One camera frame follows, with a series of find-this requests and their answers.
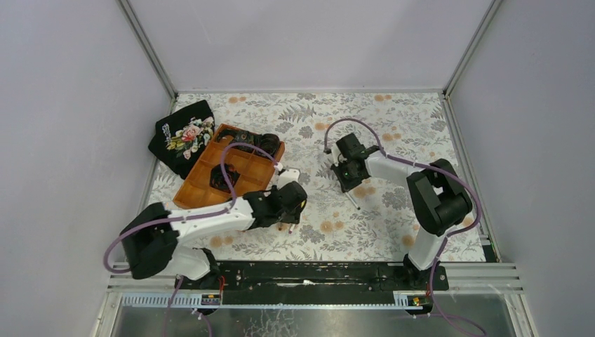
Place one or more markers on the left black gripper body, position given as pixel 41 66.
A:
pixel 283 217

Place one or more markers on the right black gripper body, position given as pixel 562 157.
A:
pixel 347 184

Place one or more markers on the white marker red tip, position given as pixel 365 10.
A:
pixel 353 201

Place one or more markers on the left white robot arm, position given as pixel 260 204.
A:
pixel 158 238

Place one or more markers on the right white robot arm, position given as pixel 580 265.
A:
pixel 439 198

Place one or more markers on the orange wooden divided tray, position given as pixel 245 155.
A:
pixel 243 158

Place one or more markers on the floral table mat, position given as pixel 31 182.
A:
pixel 409 125

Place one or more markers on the rolled dark tie back right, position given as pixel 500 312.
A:
pixel 269 142

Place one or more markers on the rolled dark tie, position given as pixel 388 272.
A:
pixel 269 142
pixel 228 136

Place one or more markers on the rolled tie black orange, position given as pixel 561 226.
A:
pixel 218 178

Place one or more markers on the rolled dark tie back left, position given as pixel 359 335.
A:
pixel 228 136

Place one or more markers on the black floral embroidered cloth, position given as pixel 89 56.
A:
pixel 180 138

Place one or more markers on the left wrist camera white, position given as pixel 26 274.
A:
pixel 285 175

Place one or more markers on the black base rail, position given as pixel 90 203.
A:
pixel 314 283

